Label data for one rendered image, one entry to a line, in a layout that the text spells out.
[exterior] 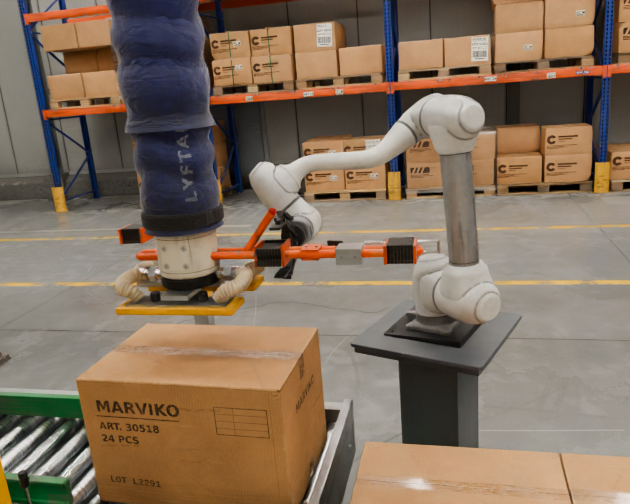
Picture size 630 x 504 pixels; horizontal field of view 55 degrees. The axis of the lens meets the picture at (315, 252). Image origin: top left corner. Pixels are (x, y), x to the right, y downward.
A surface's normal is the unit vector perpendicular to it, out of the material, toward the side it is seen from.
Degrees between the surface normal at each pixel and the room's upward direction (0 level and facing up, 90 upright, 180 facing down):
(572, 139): 89
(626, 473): 0
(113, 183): 90
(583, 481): 0
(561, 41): 90
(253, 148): 90
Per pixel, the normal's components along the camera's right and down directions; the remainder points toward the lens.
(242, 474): -0.25, 0.28
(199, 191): 0.62, -0.04
